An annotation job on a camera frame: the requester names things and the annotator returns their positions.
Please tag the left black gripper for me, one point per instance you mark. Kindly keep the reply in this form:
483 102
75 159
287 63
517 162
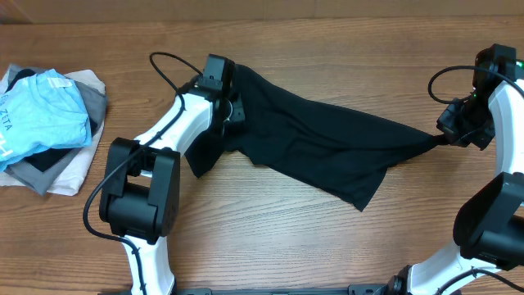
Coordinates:
238 110

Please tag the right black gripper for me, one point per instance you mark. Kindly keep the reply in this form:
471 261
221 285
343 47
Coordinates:
450 125

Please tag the black t-shirt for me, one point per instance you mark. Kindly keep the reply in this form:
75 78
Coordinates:
342 151

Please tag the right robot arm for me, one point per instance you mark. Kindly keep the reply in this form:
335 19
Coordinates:
487 234

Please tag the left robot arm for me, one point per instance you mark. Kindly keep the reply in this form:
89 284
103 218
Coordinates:
140 189

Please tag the grey folded t-shirt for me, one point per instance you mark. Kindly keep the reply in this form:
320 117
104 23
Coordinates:
92 104

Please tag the white folded t-shirt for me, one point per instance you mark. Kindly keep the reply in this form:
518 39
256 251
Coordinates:
75 172

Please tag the light blue folded t-shirt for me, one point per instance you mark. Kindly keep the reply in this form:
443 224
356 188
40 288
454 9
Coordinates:
41 114

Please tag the black folded shirt in pile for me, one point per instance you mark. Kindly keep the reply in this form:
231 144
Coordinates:
47 157

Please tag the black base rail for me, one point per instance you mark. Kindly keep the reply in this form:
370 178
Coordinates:
278 291

